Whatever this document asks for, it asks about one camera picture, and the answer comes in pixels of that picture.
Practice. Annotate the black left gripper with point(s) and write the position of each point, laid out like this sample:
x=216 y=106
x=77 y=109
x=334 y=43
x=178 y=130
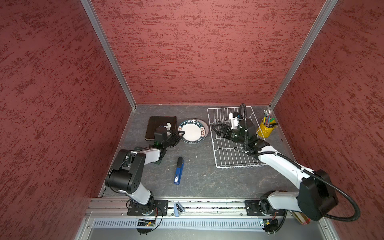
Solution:
x=177 y=136

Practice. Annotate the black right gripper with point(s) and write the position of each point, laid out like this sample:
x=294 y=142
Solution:
x=223 y=127

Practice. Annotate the white round plate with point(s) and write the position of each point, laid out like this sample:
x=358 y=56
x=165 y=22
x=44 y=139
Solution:
x=206 y=127
x=194 y=131

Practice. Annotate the dark square plate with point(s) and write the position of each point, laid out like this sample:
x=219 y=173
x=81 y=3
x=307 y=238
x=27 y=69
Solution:
x=158 y=121

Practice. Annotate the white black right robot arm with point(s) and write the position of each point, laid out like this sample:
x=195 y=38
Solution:
x=313 y=197

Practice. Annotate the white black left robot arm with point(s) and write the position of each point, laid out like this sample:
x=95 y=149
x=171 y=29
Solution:
x=125 y=174

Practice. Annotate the blue black stapler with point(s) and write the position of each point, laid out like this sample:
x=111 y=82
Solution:
x=179 y=171

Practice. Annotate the green sponge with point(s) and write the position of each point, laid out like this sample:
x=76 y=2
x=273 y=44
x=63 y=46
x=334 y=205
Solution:
x=159 y=161

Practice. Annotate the yellow pen cup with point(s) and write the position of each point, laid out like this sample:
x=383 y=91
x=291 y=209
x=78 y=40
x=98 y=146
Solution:
x=265 y=129

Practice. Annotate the pens in cup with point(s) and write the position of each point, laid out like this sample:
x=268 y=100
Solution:
x=268 y=120

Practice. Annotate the blue white clip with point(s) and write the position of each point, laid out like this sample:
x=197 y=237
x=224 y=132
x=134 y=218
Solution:
x=178 y=209

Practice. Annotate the plaid patterned roll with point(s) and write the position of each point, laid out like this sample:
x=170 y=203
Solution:
x=301 y=218

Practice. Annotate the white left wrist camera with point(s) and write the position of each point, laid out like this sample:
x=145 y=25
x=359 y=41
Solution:
x=168 y=126

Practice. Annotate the white wire dish rack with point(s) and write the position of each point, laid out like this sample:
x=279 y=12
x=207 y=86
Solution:
x=228 y=154

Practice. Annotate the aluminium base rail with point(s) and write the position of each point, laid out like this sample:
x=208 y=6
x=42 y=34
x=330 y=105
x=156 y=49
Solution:
x=200 y=214

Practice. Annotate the aluminium left corner post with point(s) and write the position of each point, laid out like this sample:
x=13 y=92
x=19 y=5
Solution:
x=92 y=15

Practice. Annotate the aluminium corner post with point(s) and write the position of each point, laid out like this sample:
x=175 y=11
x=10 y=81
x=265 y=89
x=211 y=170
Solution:
x=317 y=26
x=92 y=15

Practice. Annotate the aluminium right corner post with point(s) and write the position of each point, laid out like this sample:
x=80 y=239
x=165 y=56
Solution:
x=317 y=26

